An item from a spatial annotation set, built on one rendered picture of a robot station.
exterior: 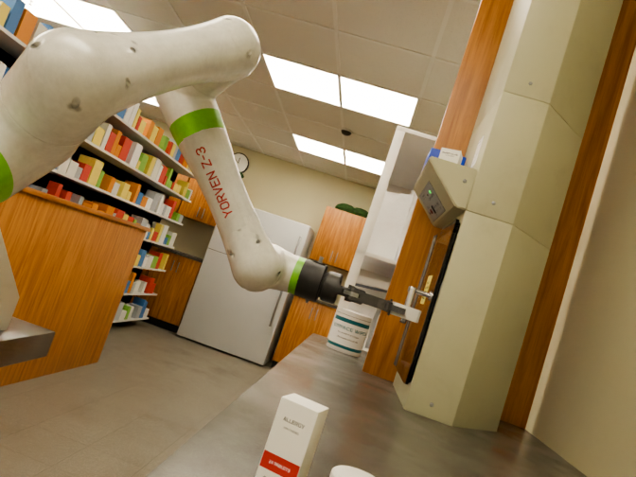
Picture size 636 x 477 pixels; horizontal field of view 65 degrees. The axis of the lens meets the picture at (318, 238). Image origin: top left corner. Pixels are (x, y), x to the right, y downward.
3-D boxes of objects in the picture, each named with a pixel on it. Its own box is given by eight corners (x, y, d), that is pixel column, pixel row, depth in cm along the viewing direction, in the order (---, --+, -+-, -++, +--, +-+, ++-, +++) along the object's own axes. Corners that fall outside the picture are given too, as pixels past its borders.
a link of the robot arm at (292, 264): (258, 238, 127) (245, 278, 127) (247, 236, 115) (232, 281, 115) (310, 255, 126) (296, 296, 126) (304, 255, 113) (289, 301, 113)
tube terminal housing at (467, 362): (478, 415, 139) (554, 159, 146) (515, 450, 107) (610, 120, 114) (392, 384, 142) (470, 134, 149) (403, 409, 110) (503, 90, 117)
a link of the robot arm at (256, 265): (232, 135, 116) (189, 155, 117) (218, 122, 105) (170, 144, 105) (293, 278, 113) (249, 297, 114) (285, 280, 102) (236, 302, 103)
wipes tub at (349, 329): (359, 355, 188) (371, 317, 189) (360, 359, 175) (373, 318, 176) (326, 344, 189) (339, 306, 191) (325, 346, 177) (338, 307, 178)
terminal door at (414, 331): (397, 367, 141) (438, 235, 145) (408, 385, 111) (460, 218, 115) (394, 366, 141) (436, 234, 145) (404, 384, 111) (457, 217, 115)
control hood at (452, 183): (441, 229, 146) (451, 197, 147) (466, 209, 114) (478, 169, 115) (403, 217, 147) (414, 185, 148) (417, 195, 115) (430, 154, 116)
